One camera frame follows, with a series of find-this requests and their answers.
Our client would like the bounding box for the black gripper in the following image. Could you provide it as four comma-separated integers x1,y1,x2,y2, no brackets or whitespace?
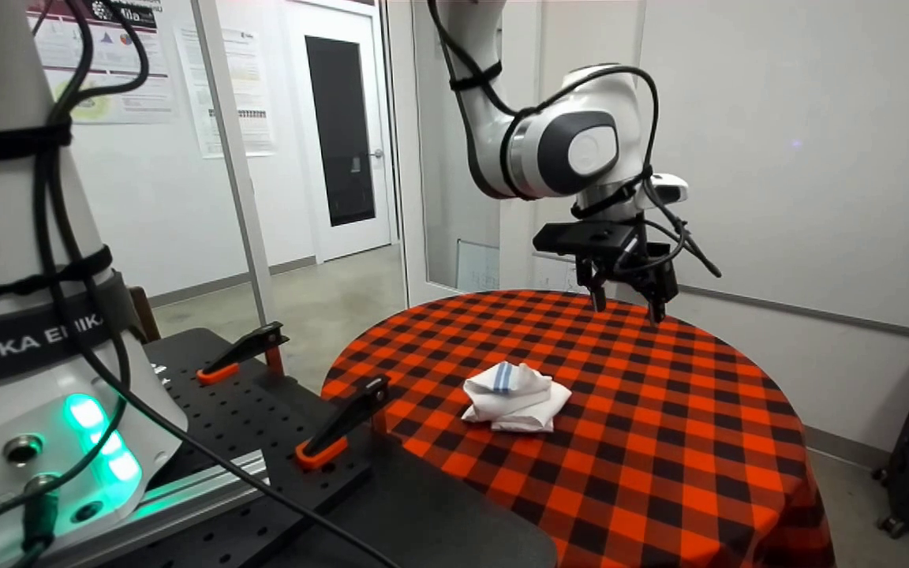
575,216,682,324

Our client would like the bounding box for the white towel with blue stripes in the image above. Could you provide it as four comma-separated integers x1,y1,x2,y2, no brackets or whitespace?
456,360,575,437

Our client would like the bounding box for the small leaning whiteboard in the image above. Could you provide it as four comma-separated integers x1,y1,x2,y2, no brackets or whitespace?
530,253,587,299

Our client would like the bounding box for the red black plaid tablecloth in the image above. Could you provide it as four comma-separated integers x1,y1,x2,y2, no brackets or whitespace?
318,288,838,568

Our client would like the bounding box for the white door with glass pane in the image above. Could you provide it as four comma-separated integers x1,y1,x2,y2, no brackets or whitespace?
406,0,546,309

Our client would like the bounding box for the white door with dark window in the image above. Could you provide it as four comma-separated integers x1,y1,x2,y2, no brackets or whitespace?
284,0,393,267

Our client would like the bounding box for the black clamp with orange tips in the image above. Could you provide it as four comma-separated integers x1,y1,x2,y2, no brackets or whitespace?
294,372,393,473
193,323,294,390

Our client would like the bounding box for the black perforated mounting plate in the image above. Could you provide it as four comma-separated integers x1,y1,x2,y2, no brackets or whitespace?
105,324,559,568

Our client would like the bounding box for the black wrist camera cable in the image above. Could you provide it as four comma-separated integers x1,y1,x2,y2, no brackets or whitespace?
426,0,727,283

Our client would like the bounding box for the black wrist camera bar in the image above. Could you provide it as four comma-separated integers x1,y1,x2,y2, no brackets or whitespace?
530,219,638,258

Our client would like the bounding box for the large wall whiteboard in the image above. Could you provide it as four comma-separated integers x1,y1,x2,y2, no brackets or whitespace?
621,0,909,339

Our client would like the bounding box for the grey metal frame post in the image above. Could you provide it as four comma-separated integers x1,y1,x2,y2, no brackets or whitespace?
193,0,276,329

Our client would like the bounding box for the white paper wall poster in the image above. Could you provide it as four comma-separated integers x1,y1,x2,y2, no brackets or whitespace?
175,30,276,158

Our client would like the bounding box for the colourful wall poster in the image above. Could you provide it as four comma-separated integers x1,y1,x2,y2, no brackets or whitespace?
26,0,181,127

